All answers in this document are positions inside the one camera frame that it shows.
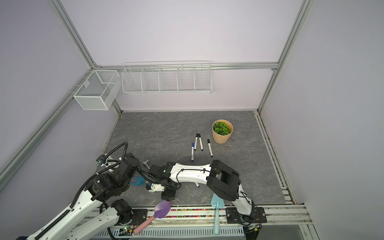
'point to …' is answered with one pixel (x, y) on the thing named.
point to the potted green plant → (221, 131)
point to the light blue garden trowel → (217, 202)
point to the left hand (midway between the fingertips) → (128, 162)
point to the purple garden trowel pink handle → (162, 209)
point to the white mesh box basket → (97, 90)
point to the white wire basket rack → (167, 77)
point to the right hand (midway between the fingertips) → (169, 194)
